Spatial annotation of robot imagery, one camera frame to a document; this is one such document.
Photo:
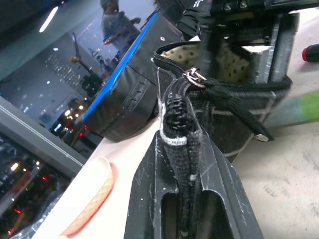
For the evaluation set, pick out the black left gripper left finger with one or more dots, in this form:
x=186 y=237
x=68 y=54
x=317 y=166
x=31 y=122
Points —
x=145 y=199

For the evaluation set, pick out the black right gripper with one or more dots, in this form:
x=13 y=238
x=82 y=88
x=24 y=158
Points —
x=249 y=22

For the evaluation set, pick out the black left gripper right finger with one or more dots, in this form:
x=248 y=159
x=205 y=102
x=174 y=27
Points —
x=224 y=199

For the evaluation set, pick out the black grid pouch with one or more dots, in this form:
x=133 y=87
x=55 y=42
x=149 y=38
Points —
x=224 y=119

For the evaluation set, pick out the red marker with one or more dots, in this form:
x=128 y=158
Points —
x=311 y=53

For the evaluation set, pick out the green highlighter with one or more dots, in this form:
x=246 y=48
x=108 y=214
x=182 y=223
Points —
x=299 y=109

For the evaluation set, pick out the white orange-rimmed flat object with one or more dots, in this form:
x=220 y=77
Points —
x=94 y=194

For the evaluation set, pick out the black bag with white print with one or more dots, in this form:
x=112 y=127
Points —
x=193 y=17

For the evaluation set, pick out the black case with blue edge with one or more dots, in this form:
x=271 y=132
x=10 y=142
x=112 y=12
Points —
x=129 y=94

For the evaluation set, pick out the grey window frame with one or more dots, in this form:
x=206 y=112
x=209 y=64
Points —
x=37 y=139

